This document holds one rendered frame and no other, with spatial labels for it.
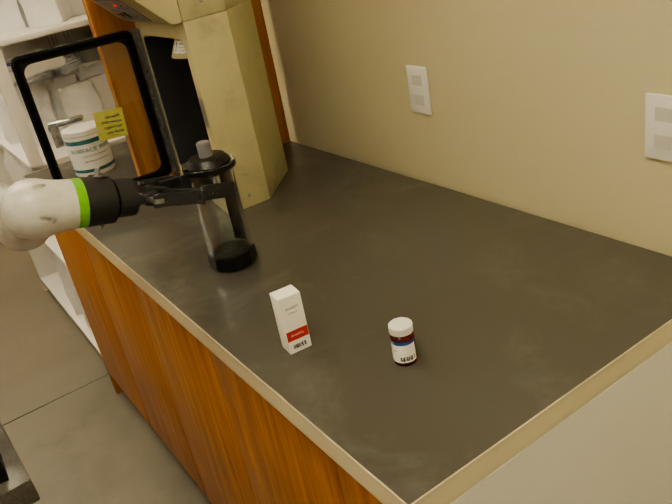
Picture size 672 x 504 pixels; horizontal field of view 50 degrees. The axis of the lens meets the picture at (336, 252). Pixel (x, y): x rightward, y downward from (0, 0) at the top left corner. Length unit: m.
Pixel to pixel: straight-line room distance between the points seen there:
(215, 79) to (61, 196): 0.55
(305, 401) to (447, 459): 0.25
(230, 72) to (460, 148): 0.57
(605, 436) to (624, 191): 0.48
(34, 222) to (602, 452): 1.00
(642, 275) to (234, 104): 0.99
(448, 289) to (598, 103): 0.43
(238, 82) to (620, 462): 1.16
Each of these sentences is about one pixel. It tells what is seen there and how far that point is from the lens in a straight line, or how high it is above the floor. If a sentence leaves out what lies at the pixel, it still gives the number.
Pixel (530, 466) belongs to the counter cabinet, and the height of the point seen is 0.86.
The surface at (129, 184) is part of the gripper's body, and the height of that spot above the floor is 1.19.
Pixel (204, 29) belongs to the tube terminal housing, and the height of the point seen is 1.38.
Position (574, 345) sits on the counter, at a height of 0.94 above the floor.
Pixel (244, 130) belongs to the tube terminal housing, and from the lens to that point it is 1.80.
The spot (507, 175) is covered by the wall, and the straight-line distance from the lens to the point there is 1.63.
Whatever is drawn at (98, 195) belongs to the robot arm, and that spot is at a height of 1.20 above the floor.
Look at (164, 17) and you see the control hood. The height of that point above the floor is 1.43.
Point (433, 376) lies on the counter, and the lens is 1.11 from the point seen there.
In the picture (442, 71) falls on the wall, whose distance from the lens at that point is 1.69.
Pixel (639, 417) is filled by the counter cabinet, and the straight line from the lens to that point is 1.25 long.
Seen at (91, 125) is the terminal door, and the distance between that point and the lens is 2.01.
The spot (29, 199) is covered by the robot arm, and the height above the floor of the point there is 1.23.
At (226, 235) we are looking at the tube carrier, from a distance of 1.50.
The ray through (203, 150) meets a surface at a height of 1.20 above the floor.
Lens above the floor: 1.61
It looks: 26 degrees down
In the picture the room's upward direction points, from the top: 11 degrees counter-clockwise
